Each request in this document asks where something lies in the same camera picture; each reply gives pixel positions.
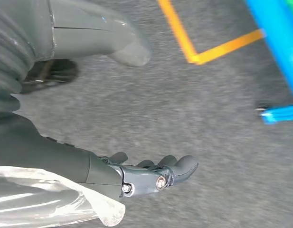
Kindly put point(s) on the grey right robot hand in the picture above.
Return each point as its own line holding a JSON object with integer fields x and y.
{"x": 53, "y": 163}

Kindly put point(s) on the blue metal shelf rack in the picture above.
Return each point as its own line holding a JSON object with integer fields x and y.
{"x": 274, "y": 31}

